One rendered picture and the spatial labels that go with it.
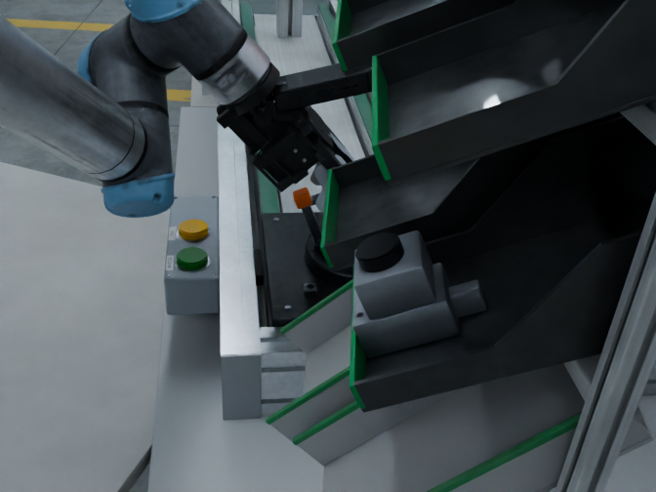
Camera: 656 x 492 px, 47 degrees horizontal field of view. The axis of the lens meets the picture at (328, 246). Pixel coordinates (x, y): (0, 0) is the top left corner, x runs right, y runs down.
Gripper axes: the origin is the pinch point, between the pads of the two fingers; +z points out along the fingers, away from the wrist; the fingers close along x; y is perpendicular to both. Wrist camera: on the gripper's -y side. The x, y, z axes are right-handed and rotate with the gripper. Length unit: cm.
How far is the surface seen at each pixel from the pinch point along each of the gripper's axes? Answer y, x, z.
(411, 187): -8.2, 25.5, -12.2
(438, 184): -10.3, 26.6, -11.6
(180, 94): 100, -290, 55
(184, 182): 33, -41, 0
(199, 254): 22.5, -1.7, -6.2
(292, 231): 13.3, -6.9, 2.1
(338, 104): 6, -63, 16
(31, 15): 173, -418, -9
